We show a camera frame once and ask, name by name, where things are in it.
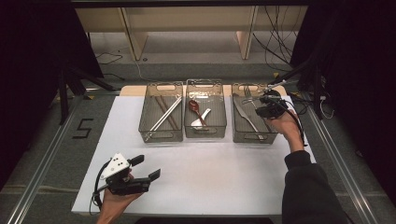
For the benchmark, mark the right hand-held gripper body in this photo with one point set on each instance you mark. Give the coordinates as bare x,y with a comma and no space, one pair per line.
277,107

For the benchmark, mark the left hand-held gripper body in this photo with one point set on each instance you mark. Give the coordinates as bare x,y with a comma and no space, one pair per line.
129,186

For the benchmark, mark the metal knife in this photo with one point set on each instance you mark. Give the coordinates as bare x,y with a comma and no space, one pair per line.
244,113

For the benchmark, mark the metal fork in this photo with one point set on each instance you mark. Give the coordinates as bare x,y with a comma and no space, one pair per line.
248,91

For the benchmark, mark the grey transparent plastic bin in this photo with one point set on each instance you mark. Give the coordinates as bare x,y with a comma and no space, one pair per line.
239,130
155,109

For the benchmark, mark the clear transparent plastic bin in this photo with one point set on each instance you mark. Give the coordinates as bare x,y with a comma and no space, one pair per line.
214,102

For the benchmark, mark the brown wooden chopstick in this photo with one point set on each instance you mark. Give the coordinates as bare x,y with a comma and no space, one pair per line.
158,106
164,105

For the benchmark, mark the white ceramic spoon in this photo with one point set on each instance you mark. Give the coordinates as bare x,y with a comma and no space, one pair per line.
196,123

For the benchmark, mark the brown wooden spoon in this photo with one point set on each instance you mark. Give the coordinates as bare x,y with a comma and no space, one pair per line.
193,105

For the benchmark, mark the person's left hand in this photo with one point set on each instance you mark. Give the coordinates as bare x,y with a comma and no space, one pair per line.
113,205

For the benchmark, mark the person's right hand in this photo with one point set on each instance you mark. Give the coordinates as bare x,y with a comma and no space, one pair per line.
288,130

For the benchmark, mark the white table mat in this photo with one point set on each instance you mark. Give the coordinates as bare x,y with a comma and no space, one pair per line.
174,205

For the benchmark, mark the black metal stand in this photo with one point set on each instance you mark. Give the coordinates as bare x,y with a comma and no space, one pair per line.
316,90

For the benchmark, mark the black curtain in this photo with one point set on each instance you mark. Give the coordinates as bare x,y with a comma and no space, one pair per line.
31,77
358,77

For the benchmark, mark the black tripod stand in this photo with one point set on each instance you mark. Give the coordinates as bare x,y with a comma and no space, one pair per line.
63,99

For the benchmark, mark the beige wooden desk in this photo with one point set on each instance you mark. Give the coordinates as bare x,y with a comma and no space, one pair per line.
186,18

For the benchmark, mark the aluminium floor rail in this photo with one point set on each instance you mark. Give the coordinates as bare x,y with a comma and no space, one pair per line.
40,174
351,186

